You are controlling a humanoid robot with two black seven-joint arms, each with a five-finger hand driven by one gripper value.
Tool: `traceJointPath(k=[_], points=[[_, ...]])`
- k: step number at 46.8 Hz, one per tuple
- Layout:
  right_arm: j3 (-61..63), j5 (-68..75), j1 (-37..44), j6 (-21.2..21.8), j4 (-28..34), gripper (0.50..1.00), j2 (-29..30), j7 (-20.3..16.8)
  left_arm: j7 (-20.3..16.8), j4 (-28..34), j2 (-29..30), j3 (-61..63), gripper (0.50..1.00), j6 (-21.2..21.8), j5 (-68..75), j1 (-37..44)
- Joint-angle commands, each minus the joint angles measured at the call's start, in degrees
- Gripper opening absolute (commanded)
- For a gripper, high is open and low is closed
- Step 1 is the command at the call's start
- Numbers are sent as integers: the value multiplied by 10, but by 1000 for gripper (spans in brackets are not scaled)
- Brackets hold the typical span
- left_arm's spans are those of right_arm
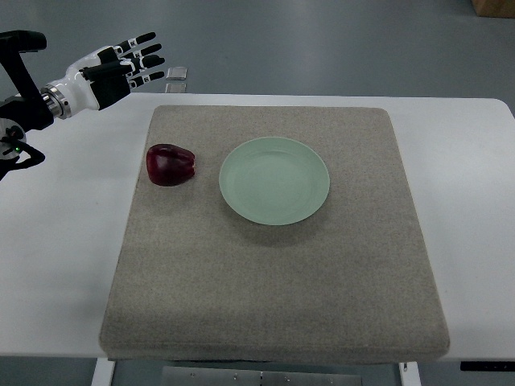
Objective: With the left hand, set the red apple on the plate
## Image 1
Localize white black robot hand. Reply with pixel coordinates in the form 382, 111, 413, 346
41, 32, 165, 119

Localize red apple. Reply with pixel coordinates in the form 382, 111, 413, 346
146, 144, 196, 187

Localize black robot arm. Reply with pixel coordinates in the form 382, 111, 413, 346
1, 30, 54, 177

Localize lower floor socket plate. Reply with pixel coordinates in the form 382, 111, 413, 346
165, 82, 187, 93

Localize floor socket plate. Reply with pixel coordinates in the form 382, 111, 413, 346
165, 82, 187, 93
166, 67, 187, 80

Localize upper floor socket plate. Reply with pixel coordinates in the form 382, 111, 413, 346
166, 67, 187, 80

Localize green plate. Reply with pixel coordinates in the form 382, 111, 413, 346
219, 137, 331, 226

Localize beige fabric mat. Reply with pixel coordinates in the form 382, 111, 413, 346
99, 105, 450, 364

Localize cardboard box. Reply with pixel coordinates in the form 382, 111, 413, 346
472, 0, 515, 18

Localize black table control panel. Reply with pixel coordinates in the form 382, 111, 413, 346
460, 361, 515, 372

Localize white table leg frame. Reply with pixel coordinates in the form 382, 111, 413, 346
90, 358, 116, 386

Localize metal base plate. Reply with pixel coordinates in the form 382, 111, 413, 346
160, 366, 363, 386

